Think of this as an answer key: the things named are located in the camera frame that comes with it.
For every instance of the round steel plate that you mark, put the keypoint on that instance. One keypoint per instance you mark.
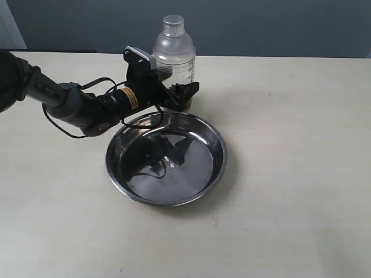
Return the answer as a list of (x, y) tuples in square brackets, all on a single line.
[(166, 159)]

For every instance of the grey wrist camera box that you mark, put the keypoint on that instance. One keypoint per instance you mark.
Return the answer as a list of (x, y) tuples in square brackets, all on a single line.
[(138, 58)]

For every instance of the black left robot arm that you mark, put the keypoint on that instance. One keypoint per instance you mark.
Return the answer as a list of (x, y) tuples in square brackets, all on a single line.
[(92, 114)]

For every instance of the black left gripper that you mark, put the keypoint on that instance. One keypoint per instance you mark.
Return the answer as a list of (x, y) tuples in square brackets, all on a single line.
[(144, 89)]

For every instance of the clear plastic shaker bottle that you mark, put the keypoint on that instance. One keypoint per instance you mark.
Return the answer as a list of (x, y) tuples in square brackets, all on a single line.
[(174, 51)]

